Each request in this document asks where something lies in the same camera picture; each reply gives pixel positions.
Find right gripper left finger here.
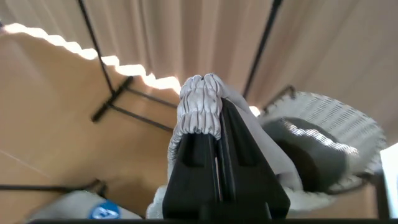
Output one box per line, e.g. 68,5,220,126
162,132,222,220

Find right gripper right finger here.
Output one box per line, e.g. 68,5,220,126
217,98,292,220

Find pale grey shorts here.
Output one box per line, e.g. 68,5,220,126
146,73,304,220

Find white laundry basket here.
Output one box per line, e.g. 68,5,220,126
257,91,388,212

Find beige curtain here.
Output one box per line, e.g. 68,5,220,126
0,0,398,147

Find black cable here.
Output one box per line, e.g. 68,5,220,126
0,182,108,198

